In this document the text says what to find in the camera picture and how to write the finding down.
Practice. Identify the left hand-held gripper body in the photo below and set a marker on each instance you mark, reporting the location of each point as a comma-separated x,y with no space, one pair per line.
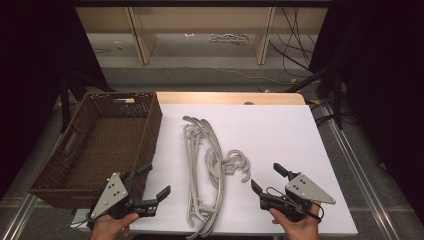
113,195

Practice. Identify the small white plastic piece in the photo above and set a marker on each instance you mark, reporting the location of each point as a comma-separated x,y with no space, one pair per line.
189,34
118,45

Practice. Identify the metal floor rail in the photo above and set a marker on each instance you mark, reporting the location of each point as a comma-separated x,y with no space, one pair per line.
20,216
360,180

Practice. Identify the pile of white hangers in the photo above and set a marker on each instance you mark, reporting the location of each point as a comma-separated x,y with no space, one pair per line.
229,37

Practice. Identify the person's left hand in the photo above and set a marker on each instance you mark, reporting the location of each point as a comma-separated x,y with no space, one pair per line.
106,230

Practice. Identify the brown wicker basket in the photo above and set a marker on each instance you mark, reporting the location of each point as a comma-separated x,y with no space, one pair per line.
110,140

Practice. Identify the grey plastic clothes hanger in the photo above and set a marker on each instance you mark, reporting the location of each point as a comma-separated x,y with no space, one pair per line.
210,160
188,160
218,186

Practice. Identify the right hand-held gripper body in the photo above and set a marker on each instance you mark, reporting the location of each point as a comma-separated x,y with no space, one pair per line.
305,190

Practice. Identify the beige wooden shelf unit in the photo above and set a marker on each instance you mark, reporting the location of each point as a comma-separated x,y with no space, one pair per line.
140,36

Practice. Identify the person's right hand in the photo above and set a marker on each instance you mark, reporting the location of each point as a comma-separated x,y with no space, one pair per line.
301,230

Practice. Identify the white foam board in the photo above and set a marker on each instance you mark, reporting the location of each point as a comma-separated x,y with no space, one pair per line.
283,133

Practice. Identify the black curtain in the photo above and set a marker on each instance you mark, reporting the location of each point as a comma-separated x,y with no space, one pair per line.
383,83
30,83

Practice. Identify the black metal stand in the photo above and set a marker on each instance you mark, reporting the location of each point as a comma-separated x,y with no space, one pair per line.
337,100
65,100

